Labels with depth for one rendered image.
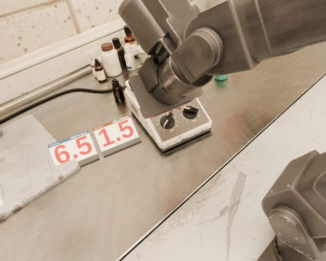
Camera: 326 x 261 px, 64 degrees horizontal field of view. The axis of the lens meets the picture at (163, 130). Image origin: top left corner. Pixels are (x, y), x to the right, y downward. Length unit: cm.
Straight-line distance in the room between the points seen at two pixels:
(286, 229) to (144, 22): 27
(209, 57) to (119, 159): 39
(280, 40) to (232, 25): 4
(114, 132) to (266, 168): 33
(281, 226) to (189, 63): 20
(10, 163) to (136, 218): 34
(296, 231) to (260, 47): 19
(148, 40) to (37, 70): 65
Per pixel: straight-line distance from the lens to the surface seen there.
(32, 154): 67
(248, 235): 45
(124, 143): 60
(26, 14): 94
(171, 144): 55
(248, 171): 52
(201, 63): 24
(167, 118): 54
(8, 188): 62
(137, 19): 31
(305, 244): 34
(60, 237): 50
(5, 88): 91
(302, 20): 22
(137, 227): 46
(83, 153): 60
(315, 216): 31
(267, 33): 22
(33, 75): 92
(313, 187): 29
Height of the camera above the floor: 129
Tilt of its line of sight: 39 degrees down
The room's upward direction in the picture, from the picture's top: 10 degrees counter-clockwise
